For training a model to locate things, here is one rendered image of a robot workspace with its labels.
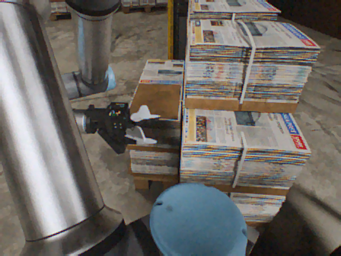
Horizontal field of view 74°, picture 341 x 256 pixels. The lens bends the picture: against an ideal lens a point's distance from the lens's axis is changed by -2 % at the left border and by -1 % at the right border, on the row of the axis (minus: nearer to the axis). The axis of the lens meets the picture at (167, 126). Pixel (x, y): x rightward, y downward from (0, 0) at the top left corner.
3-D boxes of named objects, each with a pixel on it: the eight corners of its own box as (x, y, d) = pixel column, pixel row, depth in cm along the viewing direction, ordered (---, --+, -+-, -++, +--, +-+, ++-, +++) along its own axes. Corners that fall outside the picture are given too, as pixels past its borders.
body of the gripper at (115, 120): (125, 117, 61) (81, 116, 62) (128, 141, 67) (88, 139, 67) (130, 102, 67) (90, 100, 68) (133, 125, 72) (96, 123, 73)
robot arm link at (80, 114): (74, 139, 68) (84, 122, 74) (89, 139, 67) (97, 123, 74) (67, 119, 63) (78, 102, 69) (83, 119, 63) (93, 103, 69)
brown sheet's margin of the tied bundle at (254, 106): (247, 111, 79) (250, 100, 76) (235, 74, 101) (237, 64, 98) (294, 113, 78) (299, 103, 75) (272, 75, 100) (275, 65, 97)
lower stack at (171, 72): (134, 190, 152) (122, 118, 115) (150, 120, 211) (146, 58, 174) (178, 193, 150) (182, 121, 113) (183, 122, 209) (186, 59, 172)
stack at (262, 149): (173, 258, 119) (179, 143, 67) (182, 122, 209) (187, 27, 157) (249, 264, 117) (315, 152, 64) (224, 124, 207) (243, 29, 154)
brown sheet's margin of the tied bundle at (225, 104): (184, 107, 80) (185, 97, 77) (186, 72, 102) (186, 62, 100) (230, 110, 79) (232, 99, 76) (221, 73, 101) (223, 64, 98)
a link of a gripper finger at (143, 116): (160, 104, 69) (130, 111, 66) (160, 120, 73) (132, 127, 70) (157, 99, 71) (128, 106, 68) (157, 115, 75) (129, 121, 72)
